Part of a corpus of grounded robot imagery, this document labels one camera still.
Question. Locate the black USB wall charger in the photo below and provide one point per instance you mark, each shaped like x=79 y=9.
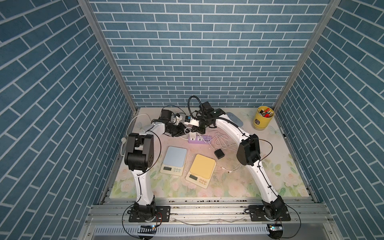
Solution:
x=219 y=154

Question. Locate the yellow pen cup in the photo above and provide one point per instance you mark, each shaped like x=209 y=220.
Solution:
x=263 y=117

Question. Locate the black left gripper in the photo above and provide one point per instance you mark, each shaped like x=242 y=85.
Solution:
x=180 y=130

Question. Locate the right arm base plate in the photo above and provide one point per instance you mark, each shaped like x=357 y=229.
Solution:
x=260 y=213

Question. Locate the blue pencil case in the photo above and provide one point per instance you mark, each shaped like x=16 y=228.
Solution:
x=235 y=119

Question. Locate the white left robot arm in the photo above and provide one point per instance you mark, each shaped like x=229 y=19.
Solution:
x=138 y=152

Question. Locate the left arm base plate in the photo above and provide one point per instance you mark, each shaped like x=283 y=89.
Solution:
x=141 y=214

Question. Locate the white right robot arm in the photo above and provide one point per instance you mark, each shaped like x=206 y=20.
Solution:
x=248 y=154

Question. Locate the purple power strip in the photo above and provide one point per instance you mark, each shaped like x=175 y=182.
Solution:
x=203 y=140

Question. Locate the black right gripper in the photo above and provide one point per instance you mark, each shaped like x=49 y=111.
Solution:
x=198 y=130

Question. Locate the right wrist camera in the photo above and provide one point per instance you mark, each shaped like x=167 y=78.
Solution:
x=191 y=121

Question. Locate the yellow electronic kitchen scale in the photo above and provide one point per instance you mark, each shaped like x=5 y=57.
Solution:
x=201 y=171

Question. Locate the floral table mat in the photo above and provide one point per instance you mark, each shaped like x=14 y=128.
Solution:
x=230 y=179

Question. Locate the blue electronic kitchen scale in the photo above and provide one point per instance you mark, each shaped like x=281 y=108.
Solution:
x=174 y=161

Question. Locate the aluminium mounting rail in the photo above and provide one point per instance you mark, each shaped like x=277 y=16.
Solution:
x=212 y=211

